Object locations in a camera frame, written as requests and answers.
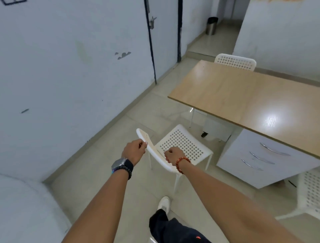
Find person's right forearm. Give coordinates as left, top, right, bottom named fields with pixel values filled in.
left=180, top=160, right=304, bottom=243

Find person's left forearm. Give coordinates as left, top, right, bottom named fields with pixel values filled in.
left=61, top=166, right=130, bottom=243

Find wooden top desk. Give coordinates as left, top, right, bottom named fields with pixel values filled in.
left=168, top=60, right=320, bottom=160

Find steel trash bin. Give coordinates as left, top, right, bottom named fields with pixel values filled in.
left=205, top=17, right=219, bottom=35

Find white door with dark frame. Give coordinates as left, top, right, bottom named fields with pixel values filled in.
left=144, top=0, right=183, bottom=85

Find black smartwatch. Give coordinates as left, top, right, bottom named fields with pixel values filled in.
left=111, top=158, right=134, bottom=175

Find dark blue trousers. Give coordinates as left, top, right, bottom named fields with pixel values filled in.
left=149, top=209, right=213, bottom=243

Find white drawer cabinet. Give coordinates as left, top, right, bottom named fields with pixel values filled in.
left=216, top=129, right=320, bottom=189

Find white perforated plastic chair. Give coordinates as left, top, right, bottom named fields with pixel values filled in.
left=214, top=53, right=257, bottom=72
left=136, top=124, right=214, bottom=194
left=275, top=169, right=320, bottom=221

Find black bead bracelet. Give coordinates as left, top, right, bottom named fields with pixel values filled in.
left=111, top=168, right=132, bottom=180

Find person's left hand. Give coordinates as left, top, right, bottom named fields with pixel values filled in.
left=121, top=139, right=148, bottom=167

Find red bead bracelet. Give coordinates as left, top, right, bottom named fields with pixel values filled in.
left=175, top=157, right=191, bottom=175

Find white shoe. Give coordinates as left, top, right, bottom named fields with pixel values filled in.
left=157, top=196, right=171, bottom=215

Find person's right hand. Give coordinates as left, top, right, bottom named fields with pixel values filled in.
left=164, top=147, right=191, bottom=169

